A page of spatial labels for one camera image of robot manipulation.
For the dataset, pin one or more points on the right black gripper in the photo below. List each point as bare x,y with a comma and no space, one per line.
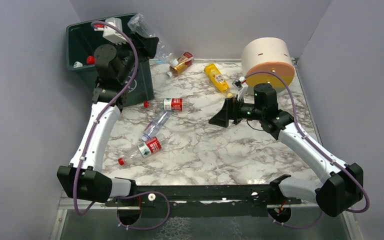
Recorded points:
230,111

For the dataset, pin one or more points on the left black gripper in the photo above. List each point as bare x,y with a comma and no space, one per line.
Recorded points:
146,44

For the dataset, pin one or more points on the yellow plastic bottle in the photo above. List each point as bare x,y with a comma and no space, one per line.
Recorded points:
218,79

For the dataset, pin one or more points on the clear bottle red white label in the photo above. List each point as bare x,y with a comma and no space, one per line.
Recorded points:
91,60

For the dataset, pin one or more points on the clear bottle red cap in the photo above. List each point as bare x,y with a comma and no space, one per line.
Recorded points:
169,104

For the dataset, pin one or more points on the clear bottle light blue label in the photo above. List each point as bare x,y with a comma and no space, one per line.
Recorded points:
77,64

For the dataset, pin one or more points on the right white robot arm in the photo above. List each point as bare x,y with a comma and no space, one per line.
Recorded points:
339,185

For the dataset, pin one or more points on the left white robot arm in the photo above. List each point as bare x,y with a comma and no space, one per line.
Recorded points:
116,67

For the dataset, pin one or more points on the dark green trash bin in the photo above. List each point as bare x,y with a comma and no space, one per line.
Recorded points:
81,41

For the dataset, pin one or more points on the amber red-label bottle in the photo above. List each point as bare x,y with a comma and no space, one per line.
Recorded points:
184,61

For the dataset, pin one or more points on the cream cylindrical drum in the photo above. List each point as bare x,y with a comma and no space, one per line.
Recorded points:
268,54

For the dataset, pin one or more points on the crushed clear blue bottle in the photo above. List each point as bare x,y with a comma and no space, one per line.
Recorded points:
155,125

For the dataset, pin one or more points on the clear bottle red green label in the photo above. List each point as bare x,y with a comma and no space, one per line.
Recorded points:
143,150

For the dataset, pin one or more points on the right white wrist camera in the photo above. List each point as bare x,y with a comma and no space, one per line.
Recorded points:
241,85

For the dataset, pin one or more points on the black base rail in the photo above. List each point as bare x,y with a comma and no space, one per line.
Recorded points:
199,201

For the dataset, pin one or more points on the aluminium frame rail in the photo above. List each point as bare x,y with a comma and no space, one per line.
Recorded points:
66,203

